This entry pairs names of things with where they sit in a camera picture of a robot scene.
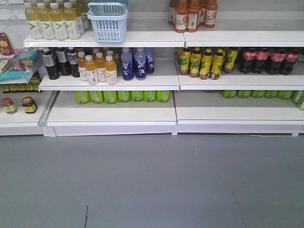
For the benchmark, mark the light blue plastic basket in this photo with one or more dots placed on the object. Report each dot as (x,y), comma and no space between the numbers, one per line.
(109,20)

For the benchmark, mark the blue sports drink bottle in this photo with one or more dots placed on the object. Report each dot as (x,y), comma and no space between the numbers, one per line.
(140,61)
(149,51)
(127,62)

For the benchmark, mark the orange vitamin drink bottle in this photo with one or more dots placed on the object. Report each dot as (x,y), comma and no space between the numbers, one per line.
(90,70)
(81,65)
(111,71)
(100,65)

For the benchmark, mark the yellow lemon tea bottle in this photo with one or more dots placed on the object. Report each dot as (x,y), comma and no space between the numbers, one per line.
(206,62)
(195,60)
(230,58)
(184,60)
(217,64)

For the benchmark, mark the white shelf unit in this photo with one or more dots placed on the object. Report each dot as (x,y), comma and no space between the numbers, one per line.
(195,107)

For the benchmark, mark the dark tea bottle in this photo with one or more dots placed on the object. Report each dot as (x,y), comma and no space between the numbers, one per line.
(49,59)
(72,58)
(63,60)

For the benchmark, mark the orange C100 juice bottle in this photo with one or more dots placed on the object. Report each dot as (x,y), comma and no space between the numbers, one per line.
(181,17)
(193,13)
(210,14)

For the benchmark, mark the teal snack bag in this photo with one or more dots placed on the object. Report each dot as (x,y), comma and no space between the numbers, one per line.
(21,67)

